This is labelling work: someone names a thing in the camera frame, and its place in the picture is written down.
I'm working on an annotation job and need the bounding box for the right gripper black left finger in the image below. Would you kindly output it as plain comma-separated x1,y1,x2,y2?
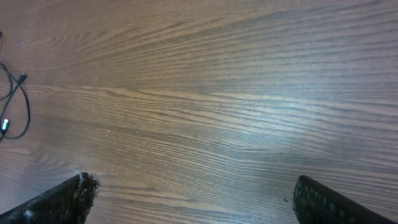
1,172,100,224

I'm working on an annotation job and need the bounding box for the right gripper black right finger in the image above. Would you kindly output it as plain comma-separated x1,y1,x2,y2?
292,175,395,224

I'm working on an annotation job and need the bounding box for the thin black usb cable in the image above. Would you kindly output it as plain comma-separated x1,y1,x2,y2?
0,30,31,142

